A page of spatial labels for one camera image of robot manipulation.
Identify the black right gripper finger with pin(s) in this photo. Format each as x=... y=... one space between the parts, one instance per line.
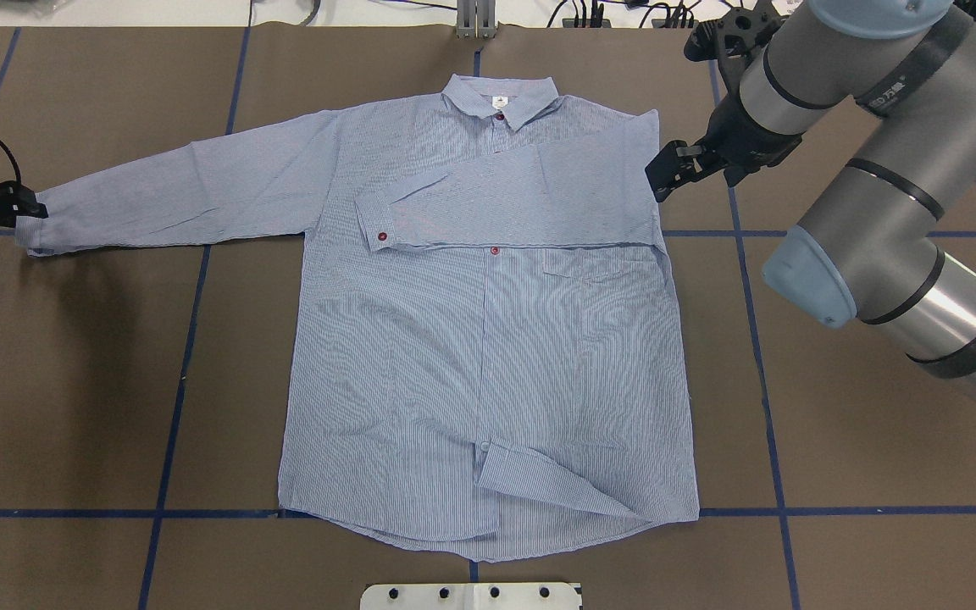
x=669 y=178
x=680 y=153

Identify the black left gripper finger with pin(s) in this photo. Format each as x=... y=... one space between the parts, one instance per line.
x=20 y=201

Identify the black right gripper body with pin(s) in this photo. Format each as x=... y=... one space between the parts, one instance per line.
x=746 y=142

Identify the light blue striped shirt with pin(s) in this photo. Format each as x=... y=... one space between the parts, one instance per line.
x=488 y=357

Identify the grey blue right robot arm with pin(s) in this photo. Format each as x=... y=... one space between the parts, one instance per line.
x=862 y=250

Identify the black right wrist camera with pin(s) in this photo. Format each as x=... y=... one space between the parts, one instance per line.
x=739 y=33

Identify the grey aluminium frame post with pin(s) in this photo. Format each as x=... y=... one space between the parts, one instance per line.
x=476 y=19

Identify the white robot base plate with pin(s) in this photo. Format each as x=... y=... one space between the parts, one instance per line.
x=505 y=595

